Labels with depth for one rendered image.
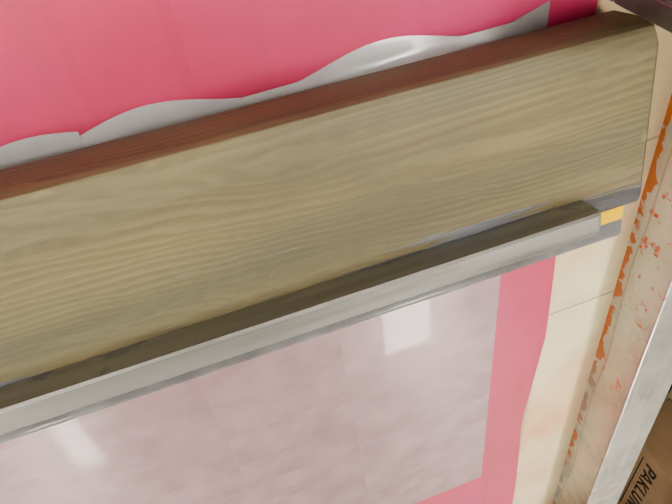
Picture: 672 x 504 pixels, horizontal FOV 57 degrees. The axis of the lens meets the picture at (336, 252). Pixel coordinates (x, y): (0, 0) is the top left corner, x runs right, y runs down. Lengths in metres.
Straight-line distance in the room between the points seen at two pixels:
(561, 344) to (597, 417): 0.09
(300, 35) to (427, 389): 0.25
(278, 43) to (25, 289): 0.12
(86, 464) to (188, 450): 0.05
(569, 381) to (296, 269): 0.30
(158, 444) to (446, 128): 0.23
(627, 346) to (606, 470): 0.15
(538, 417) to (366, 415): 0.16
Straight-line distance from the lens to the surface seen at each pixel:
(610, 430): 0.51
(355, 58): 0.23
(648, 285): 0.40
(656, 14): 0.23
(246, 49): 0.22
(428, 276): 0.23
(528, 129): 0.24
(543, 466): 0.59
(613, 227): 0.31
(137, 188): 0.20
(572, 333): 0.43
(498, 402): 0.46
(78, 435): 0.34
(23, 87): 0.22
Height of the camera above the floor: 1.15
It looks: 45 degrees down
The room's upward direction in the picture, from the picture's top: 152 degrees clockwise
